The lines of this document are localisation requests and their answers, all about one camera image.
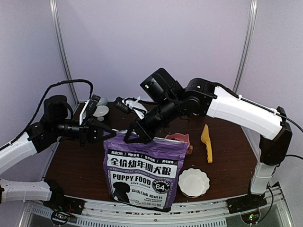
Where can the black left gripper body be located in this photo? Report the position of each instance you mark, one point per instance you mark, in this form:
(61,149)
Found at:
(84,132)

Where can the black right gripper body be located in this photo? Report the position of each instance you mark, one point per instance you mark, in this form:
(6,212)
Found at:
(152,129)

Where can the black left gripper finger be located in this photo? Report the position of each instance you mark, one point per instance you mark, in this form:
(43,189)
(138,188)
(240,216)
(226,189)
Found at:
(102,136)
(99,126)

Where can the purple pet food bag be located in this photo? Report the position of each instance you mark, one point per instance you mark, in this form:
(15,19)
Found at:
(143,175)

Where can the yellow plastic scoop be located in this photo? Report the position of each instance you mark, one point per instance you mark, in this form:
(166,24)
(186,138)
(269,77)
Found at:
(205,138)

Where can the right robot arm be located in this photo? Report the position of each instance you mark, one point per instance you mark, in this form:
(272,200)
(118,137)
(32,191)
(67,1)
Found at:
(205,98)

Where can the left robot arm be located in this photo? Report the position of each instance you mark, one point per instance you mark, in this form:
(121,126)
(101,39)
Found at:
(56,122)

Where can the pink pet bowl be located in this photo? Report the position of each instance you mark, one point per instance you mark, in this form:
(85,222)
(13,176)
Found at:
(179,137)

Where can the dark bowl white inside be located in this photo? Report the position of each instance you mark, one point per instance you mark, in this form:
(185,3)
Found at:
(101,112)

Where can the white scalloped dish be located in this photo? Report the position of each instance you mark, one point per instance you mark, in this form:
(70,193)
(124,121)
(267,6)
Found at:
(193,183)

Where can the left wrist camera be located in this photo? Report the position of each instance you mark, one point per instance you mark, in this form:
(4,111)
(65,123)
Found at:
(89,108)

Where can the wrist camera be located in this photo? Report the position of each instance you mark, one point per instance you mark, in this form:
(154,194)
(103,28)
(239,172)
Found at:
(131,105)
(89,108)

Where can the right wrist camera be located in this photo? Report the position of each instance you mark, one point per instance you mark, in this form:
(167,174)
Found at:
(131,105)

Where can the aluminium front rail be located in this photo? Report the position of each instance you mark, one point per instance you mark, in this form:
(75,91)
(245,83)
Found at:
(211,213)

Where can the aluminium corner post left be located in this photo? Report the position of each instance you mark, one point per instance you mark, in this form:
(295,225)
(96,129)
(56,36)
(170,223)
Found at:
(57,28)

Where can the aluminium corner post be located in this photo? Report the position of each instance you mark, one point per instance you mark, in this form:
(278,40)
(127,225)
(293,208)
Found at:
(57,28)
(247,43)

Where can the aluminium corner post right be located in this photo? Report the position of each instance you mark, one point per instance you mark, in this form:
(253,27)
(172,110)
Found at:
(247,43)

